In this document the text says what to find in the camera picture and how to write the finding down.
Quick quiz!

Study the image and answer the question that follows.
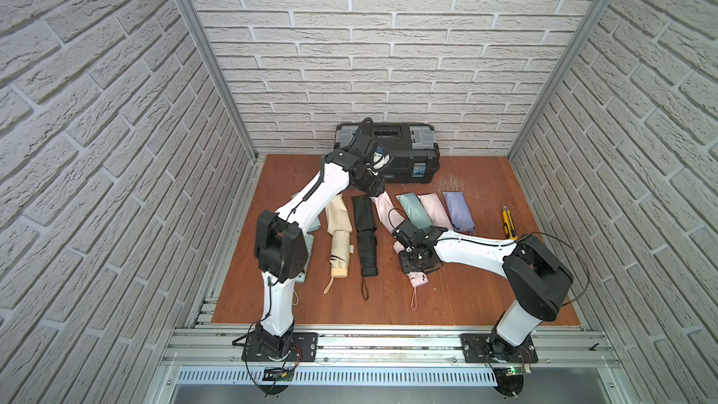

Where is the black umbrella sleeve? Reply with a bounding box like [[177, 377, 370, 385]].
[[352, 196, 377, 233]]

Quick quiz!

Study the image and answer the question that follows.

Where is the cream umbrella sleeve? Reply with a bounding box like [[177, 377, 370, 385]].
[[325, 194, 353, 236]]

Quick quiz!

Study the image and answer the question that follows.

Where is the mint green sleeved umbrella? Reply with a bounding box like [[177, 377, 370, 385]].
[[396, 193, 433, 231]]

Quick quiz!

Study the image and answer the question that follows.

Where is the black sleeved umbrella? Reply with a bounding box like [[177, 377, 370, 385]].
[[357, 230, 379, 301]]

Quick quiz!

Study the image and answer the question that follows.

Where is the cream sleeved umbrella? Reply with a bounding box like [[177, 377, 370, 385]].
[[323, 230, 353, 295]]

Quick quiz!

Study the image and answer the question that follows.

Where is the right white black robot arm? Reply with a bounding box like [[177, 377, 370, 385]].
[[392, 220, 574, 365]]

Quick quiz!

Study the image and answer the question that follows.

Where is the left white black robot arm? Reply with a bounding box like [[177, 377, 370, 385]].
[[250, 144, 391, 360]]

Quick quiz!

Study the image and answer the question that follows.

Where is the light pink sleeved umbrella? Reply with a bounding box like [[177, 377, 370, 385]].
[[418, 193, 452, 230]]

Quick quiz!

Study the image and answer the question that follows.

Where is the lavender sleeved umbrella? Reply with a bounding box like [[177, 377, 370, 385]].
[[443, 192, 476, 234]]

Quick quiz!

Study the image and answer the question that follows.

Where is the black plastic toolbox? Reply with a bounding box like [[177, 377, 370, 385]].
[[334, 123, 441, 184]]

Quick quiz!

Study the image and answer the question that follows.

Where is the yellow utility knife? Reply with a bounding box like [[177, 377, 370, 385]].
[[502, 206, 518, 241]]

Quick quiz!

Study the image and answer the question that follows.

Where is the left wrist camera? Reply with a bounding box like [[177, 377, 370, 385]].
[[348, 117, 391, 171]]

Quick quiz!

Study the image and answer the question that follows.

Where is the aluminium mounting rail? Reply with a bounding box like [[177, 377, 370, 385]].
[[160, 325, 621, 386]]

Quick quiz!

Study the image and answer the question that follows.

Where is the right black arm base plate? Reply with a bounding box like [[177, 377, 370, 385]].
[[460, 333, 539, 366]]

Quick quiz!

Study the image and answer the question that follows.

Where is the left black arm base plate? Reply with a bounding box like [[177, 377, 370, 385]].
[[241, 331, 319, 363]]

